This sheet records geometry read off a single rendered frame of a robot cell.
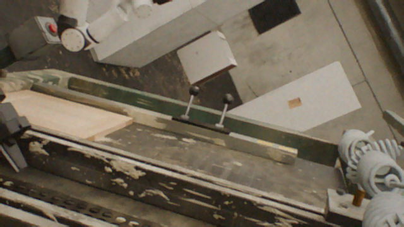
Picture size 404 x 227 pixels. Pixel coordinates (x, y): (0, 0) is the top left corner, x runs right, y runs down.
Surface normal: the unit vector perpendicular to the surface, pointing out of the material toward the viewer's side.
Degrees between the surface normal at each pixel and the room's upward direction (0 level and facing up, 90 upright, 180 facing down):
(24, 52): 90
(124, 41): 90
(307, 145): 90
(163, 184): 90
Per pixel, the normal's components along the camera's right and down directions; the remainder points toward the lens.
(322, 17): -0.31, 0.04
